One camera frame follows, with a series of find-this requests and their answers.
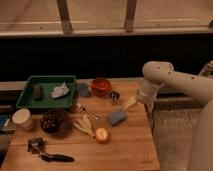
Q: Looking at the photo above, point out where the blue cup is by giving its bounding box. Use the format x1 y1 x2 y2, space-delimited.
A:
77 83 89 97

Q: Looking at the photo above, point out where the apple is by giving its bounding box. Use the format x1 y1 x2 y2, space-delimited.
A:
95 128 109 143

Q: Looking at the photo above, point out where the small metal cup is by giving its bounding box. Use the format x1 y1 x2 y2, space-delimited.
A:
109 91 120 103

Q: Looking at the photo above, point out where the blue sponge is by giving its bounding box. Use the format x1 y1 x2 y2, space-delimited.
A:
106 111 127 126

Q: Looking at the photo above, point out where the metal spoon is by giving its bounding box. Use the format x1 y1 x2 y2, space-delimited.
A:
76 103 100 120

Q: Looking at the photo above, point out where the dark brown bowl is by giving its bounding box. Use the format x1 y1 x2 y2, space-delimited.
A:
40 109 71 136

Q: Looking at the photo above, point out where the green plastic tray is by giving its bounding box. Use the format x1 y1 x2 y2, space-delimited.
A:
16 75 76 109

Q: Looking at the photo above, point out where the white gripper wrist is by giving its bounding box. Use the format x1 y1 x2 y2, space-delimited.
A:
123 79 159 110

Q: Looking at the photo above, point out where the black handled tool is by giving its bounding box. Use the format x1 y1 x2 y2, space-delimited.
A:
27 137 75 163

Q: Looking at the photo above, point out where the crumpled white cloth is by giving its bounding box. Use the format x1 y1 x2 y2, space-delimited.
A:
51 82 70 99

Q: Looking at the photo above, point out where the red bowl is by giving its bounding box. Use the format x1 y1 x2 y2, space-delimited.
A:
90 78 111 97

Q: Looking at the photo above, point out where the blue object at edge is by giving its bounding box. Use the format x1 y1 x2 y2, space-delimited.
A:
0 115 13 132

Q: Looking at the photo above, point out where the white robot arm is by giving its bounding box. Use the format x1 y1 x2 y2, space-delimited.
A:
125 61 213 171

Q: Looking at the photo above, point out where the white paper cup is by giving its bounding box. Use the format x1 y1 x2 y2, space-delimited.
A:
12 108 33 130

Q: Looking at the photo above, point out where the dark eraser block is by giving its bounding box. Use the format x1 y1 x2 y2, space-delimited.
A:
33 84 43 100

